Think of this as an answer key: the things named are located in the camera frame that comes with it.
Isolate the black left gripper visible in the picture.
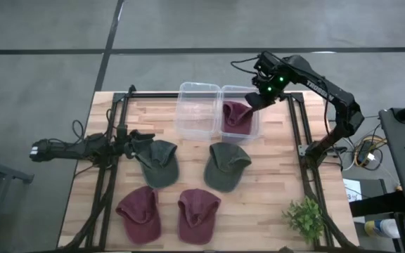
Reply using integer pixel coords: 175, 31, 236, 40
113, 129, 156, 160

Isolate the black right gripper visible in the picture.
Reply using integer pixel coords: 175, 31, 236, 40
245, 51, 290, 112

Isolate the dark green baseball cap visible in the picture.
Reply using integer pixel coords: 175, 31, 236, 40
203, 142, 252, 193
131, 139, 181, 189

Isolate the maroon baseball cap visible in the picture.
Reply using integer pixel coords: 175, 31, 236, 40
222, 100, 255, 136
176, 188, 222, 246
115, 186, 162, 246

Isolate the clear plastic bin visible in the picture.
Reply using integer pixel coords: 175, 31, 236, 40
174, 82, 223, 141
218, 84, 261, 144

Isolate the green plant in white pot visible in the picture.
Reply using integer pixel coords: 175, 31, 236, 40
281, 196, 326, 243

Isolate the white paper sheet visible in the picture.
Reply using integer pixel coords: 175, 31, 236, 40
342, 178, 364, 202

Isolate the black board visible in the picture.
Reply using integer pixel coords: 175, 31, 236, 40
349, 191, 405, 217

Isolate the black aluminium table frame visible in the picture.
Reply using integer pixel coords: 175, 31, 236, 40
61, 84, 358, 252

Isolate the black cable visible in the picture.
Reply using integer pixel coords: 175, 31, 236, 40
230, 56, 259, 75
71, 119, 86, 141

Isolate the yellow cable coil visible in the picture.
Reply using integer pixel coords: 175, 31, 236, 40
353, 136, 389, 171

